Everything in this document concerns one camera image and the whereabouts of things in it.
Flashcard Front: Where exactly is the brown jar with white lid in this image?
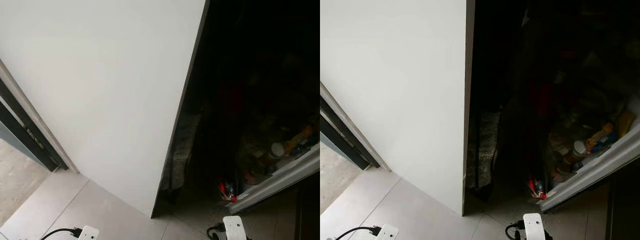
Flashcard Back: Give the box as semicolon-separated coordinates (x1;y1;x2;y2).
571;140;589;159
269;142;287;162

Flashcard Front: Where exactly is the yellow and blue snack packet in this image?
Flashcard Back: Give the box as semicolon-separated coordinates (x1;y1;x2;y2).
284;124;316;152
584;122;615;151

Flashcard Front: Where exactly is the dark sliding door frame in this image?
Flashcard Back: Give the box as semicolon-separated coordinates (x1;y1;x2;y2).
0;60;79;174
320;82;391;172

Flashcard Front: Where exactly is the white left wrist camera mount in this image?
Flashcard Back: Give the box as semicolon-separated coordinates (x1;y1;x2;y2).
375;224;400;240
77;226;100;240

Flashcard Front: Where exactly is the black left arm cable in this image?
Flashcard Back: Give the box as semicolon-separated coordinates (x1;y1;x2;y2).
40;227;83;240
334;226;384;240

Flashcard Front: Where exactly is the small red snack packet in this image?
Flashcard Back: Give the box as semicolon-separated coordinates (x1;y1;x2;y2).
219;180;239;203
528;178;547;200

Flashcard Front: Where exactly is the white and black fridge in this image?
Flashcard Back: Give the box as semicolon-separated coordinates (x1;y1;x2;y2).
0;0;321;219
320;0;640;217

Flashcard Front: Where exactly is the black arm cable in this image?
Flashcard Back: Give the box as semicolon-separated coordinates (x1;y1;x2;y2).
40;227;83;240
334;226;384;240
206;223;226;240
504;221;526;240

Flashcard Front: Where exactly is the white fridge door with bins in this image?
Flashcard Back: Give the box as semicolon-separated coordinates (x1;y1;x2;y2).
227;142;321;216
539;95;640;213

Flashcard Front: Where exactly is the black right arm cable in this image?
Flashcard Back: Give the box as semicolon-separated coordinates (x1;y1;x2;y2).
206;223;226;240
504;221;526;240

